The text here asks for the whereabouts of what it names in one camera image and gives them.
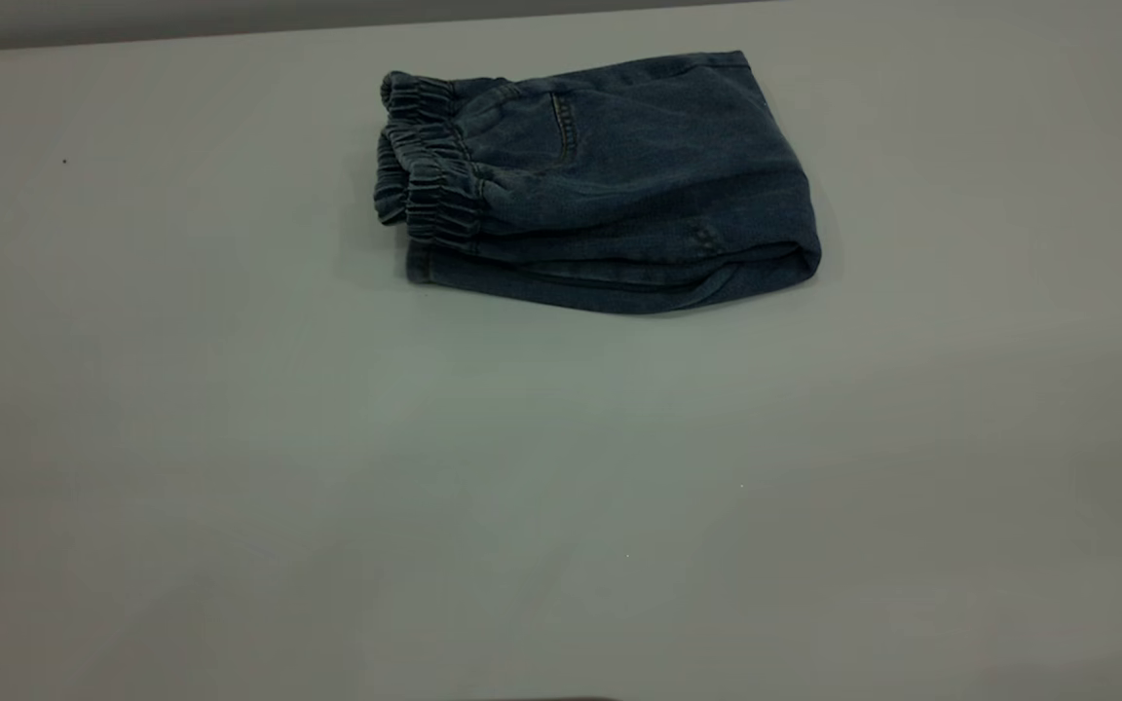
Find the blue denim pants basketball print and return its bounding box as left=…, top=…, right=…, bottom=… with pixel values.
left=372, top=50, right=823, bottom=315

